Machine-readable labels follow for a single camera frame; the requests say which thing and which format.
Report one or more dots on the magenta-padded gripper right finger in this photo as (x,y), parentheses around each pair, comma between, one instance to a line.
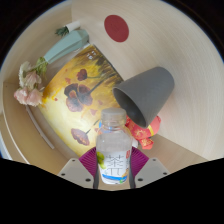
(150,171)

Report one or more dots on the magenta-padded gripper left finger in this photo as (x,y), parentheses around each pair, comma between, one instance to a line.
(77,171)

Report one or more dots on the clear plastic drink bottle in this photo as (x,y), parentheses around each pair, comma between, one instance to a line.
(113,146)

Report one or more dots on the red plush toy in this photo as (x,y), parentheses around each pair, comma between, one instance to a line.
(145,133)

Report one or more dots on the white light bar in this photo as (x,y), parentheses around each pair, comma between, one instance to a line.
(40,130)

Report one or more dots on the yellow poppy flower painting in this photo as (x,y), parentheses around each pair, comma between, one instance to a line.
(63,113)

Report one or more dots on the light wood shelf unit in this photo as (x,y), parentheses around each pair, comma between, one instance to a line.
(16,133)

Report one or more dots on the grey cup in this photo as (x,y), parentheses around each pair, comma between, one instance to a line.
(150,91)

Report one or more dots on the pink flower bouquet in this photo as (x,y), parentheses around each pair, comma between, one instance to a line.
(28,90)

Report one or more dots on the pale teal vase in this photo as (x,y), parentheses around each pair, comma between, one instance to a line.
(68,45)

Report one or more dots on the small potted plant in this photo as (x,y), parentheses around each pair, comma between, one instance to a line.
(68,29)

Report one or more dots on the flat round red coaster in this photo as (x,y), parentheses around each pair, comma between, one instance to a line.
(116,28)

